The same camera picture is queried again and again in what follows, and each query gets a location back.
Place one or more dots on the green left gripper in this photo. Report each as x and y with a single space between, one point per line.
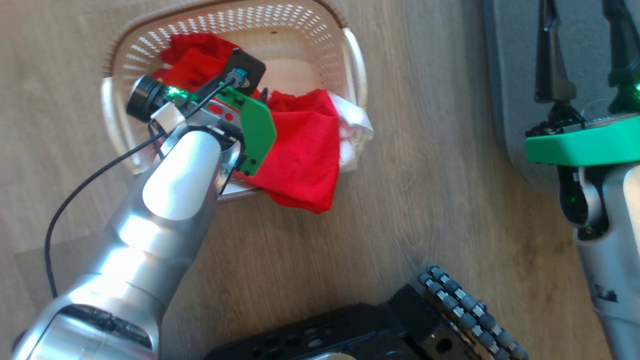
256 127

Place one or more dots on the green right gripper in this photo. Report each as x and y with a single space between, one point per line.
585 145

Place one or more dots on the red garment with white label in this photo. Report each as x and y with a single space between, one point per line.
300 150

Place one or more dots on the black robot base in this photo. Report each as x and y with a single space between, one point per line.
325 335

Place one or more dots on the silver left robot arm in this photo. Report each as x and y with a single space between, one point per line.
165 210

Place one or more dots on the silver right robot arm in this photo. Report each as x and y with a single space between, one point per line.
612 250

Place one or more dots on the white perforated plastic laundry basket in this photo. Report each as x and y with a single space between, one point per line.
300 50

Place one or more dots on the grey fabric sofa seat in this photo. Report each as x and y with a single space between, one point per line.
510 75

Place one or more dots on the black left wrist cylinder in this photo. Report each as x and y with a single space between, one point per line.
144 99

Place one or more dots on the black omni wheel with rollers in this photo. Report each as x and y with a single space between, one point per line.
470 310

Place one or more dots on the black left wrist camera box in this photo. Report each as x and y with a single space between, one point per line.
245 67

